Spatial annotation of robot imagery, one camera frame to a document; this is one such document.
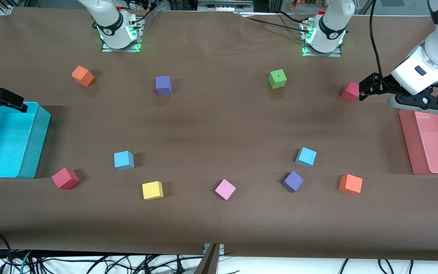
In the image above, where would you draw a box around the pink foam block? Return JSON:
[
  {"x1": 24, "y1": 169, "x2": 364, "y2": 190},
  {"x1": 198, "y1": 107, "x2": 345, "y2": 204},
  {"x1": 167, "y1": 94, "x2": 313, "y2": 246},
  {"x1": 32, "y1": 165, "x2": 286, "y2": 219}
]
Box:
[{"x1": 215, "y1": 178, "x2": 236, "y2": 201}]

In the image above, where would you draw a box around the red foam block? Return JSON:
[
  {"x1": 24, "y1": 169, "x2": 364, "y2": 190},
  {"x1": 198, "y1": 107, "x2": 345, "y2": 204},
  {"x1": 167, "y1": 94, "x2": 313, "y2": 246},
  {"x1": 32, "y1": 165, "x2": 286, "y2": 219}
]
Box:
[
  {"x1": 51, "y1": 167, "x2": 80, "y2": 190},
  {"x1": 340, "y1": 81, "x2": 360, "y2": 102}
]

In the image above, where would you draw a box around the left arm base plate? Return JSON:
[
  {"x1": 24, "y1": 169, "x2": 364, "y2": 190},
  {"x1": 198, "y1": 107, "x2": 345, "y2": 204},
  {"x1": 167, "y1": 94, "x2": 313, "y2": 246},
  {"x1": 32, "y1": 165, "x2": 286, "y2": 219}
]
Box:
[{"x1": 302, "y1": 19, "x2": 343, "y2": 57}]

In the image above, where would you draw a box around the teal floor cable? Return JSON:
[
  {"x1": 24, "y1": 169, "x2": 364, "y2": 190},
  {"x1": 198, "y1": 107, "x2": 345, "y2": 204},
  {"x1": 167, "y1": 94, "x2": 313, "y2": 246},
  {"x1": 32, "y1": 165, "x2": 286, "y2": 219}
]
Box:
[{"x1": 21, "y1": 250, "x2": 34, "y2": 274}]

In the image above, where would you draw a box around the purple foam block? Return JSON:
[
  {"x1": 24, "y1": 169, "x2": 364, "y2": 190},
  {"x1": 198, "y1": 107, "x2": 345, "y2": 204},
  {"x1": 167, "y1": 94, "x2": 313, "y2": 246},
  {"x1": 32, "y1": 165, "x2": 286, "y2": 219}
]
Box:
[
  {"x1": 156, "y1": 76, "x2": 172, "y2": 96},
  {"x1": 282, "y1": 171, "x2": 305, "y2": 193}
]

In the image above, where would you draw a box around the table cover sheet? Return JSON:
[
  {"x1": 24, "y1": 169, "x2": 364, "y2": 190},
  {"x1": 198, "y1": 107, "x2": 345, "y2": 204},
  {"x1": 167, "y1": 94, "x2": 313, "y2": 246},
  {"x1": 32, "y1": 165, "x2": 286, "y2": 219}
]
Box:
[{"x1": 0, "y1": 7, "x2": 438, "y2": 262}]

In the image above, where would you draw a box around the light blue foam block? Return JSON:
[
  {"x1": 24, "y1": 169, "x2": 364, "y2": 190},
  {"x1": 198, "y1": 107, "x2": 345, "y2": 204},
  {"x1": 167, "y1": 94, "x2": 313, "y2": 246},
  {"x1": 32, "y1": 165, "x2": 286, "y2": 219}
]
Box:
[
  {"x1": 114, "y1": 151, "x2": 135, "y2": 170},
  {"x1": 295, "y1": 147, "x2": 317, "y2": 168}
]

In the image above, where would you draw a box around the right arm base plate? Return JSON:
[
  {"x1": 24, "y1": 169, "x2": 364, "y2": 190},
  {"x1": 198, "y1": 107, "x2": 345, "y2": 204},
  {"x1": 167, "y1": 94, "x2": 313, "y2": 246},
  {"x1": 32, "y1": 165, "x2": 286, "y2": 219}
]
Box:
[{"x1": 101, "y1": 15, "x2": 143, "y2": 53}]

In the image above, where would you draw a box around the yellow foam block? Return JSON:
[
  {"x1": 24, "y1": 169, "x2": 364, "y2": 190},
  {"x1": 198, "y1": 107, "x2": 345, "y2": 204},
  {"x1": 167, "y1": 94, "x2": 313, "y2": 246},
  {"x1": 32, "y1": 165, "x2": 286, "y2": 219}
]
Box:
[{"x1": 142, "y1": 181, "x2": 164, "y2": 201}]

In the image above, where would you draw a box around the green foam block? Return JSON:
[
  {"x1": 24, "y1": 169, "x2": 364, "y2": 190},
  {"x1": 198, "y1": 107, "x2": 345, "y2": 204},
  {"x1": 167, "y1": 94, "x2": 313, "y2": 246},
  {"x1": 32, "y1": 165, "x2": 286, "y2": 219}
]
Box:
[{"x1": 268, "y1": 69, "x2": 287, "y2": 89}]

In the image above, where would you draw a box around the orange foam block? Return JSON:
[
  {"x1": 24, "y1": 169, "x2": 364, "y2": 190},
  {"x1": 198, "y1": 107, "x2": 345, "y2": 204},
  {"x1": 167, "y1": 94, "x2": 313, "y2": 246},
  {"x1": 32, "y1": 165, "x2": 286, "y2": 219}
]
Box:
[
  {"x1": 338, "y1": 174, "x2": 363, "y2": 195},
  {"x1": 71, "y1": 65, "x2": 95, "y2": 87}
]

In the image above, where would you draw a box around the black cable on table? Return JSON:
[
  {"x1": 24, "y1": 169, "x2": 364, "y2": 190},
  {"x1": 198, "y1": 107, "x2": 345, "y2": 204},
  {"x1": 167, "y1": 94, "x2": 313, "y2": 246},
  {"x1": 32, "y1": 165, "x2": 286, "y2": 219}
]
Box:
[{"x1": 238, "y1": 13, "x2": 313, "y2": 29}]

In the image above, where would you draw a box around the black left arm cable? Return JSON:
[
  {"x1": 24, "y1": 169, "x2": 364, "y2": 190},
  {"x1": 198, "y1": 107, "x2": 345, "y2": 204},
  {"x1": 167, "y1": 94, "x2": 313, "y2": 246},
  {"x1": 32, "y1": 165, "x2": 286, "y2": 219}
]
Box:
[{"x1": 370, "y1": 0, "x2": 385, "y2": 78}]

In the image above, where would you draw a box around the small metal table clamp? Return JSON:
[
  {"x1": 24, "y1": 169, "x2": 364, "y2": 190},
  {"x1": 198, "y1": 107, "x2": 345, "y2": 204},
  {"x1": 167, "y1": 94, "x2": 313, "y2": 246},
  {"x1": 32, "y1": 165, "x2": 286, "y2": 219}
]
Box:
[{"x1": 203, "y1": 244, "x2": 225, "y2": 255}]

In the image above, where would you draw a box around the cyan plastic bin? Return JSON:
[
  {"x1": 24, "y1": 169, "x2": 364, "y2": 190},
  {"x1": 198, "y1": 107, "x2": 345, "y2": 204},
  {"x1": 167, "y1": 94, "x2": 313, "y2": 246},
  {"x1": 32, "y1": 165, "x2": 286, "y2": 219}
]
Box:
[{"x1": 0, "y1": 101, "x2": 51, "y2": 179}]

